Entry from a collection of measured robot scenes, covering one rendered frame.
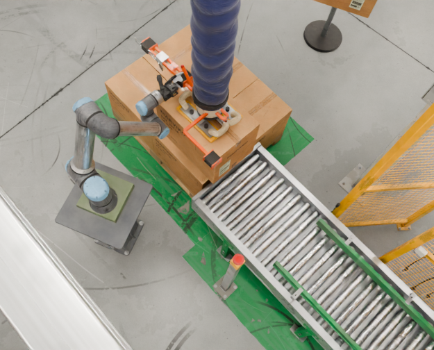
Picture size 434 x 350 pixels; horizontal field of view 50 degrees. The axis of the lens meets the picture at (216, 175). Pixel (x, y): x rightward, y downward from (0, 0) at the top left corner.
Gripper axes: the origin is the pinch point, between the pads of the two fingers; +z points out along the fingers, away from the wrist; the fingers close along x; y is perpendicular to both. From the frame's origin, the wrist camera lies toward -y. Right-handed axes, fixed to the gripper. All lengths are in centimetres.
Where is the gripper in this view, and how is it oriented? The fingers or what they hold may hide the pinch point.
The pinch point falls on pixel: (180, 76)
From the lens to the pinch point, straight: 307.6
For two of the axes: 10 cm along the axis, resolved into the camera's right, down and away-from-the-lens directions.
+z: 7.3, -6.2, 3.0
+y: 6.8, 6.9, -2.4
